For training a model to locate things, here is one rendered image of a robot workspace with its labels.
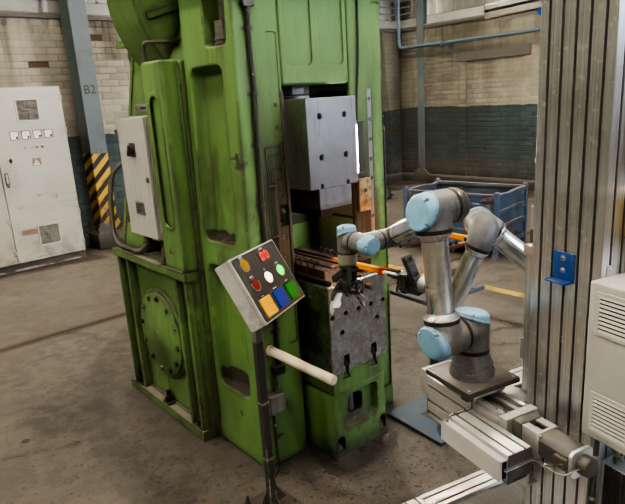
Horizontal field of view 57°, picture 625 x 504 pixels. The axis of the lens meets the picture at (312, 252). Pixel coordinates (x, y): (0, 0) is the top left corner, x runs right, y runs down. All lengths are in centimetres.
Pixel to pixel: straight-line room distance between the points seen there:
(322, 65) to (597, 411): 185
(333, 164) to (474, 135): 873
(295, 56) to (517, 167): 846
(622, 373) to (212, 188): 194
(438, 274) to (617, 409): 61
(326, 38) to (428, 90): 905
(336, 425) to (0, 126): 558
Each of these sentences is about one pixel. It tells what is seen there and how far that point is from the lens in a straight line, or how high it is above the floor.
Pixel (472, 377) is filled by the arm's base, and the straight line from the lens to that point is 203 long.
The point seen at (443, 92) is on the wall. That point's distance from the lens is 1164.
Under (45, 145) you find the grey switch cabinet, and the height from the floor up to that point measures 143.
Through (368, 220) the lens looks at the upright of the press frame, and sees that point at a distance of 307.
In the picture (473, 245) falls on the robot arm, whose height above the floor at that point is 121.
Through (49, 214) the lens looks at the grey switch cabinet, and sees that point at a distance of 765.
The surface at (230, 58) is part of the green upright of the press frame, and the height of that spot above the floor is 194.
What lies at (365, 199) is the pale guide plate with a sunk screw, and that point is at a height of 124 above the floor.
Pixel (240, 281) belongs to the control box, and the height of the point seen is 112.
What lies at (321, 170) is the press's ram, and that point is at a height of 145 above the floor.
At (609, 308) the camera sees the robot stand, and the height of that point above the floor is 117.
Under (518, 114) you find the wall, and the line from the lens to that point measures 1083.
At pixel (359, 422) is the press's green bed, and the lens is 309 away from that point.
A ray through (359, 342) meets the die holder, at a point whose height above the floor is 59.
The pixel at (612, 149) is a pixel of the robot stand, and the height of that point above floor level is 158.
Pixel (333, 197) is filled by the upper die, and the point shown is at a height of 132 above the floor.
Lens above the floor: 176
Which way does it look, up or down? 15 degrees down
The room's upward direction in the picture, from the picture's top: 4 degrees counter-clockwise
